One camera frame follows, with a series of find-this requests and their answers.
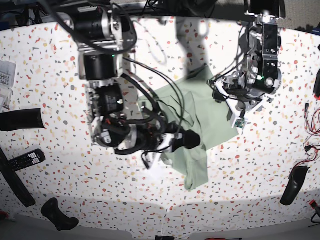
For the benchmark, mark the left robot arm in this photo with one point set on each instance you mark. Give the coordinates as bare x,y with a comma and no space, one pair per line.
258,74

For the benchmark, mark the black cylinder roll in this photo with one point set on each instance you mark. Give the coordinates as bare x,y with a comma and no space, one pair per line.
21,119

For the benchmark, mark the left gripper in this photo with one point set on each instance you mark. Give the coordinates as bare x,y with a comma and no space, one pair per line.
234,88

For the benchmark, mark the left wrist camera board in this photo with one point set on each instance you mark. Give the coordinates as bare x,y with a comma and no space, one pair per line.
238,122

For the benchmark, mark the light green T-shirt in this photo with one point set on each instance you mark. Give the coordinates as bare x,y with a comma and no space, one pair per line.
207,118

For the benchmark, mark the black game controller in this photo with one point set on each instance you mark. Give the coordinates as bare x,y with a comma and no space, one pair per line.
62,222

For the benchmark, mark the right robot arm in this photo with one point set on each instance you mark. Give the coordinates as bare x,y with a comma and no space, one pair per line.
103,34

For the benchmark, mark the black TV remote control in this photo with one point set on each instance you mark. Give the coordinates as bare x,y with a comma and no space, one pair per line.
27,160

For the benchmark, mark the long black bar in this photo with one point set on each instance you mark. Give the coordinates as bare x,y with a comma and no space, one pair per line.
15,182

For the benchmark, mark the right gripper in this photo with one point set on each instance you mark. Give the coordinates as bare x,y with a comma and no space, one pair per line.
146,137

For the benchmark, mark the black curved handle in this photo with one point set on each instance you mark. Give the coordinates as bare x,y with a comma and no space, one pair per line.
296,180

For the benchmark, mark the small red clip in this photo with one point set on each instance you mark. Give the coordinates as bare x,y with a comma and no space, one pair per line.
313,204

